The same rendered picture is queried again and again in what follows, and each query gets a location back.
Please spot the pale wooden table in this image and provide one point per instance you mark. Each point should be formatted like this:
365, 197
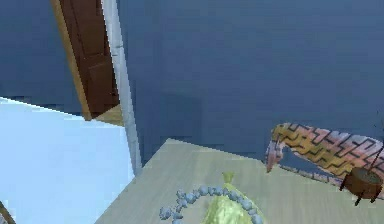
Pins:
166, 186

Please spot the green pear-shaped object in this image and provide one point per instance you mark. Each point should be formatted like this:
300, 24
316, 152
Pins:
226, 210

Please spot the brown wooden room door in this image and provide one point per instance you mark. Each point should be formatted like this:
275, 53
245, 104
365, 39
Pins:
91, 56

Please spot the brown wooden furniture corner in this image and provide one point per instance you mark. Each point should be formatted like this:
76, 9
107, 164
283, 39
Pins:
4, 213

